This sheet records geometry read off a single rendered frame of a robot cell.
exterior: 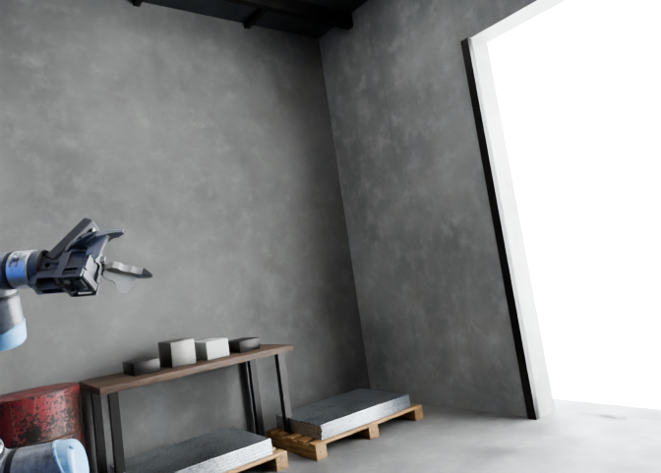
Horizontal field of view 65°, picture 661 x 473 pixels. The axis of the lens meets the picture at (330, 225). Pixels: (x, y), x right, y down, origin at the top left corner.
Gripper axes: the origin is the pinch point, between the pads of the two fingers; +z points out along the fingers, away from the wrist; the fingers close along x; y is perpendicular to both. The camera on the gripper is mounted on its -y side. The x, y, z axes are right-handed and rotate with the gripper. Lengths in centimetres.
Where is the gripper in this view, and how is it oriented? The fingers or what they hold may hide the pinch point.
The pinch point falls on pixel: (141, 252)
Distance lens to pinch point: 109.1
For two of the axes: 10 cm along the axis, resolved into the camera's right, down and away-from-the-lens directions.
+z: 10.0, -0.8, -0.5
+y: 0.3, 7.8, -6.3
